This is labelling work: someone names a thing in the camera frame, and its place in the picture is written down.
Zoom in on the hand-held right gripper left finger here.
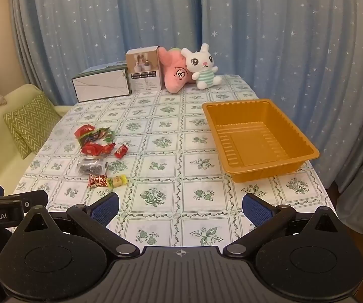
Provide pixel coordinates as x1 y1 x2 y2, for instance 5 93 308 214
20 192 141 258

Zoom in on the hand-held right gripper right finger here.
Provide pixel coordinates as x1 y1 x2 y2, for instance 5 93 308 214
222 193 343 258

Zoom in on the red striped candy packet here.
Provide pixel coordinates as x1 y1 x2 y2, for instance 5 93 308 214
88 173 108 189

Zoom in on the yellow candy packet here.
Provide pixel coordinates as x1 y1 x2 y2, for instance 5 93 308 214
106 175 128 188

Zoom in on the clear packet of dark snack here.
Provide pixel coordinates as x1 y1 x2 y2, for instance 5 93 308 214
76 159 104 175

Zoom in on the large red snack packet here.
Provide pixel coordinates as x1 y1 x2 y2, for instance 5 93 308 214
80 142 104 157

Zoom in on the green snack packet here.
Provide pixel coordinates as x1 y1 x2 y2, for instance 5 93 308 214
87 128 107 142

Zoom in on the orange plastic tray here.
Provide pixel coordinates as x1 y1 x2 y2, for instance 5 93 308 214
202 99 321 184

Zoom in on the green chevron pillow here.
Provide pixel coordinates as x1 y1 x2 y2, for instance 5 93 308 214
3 93 63 160

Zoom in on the white flat box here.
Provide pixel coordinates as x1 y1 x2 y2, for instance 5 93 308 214
72 63 132 102

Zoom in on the small printed carton box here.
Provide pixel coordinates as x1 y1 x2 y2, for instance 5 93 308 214
125 46 162 93

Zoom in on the pink plush toy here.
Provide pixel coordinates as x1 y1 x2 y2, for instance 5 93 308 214
159 47 190 93

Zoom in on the white bunny plush toy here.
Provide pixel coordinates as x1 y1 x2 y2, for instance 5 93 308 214
181 43 219 89

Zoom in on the blue star curtain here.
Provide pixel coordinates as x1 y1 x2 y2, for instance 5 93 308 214
199 0 363 190
9 0 202 106

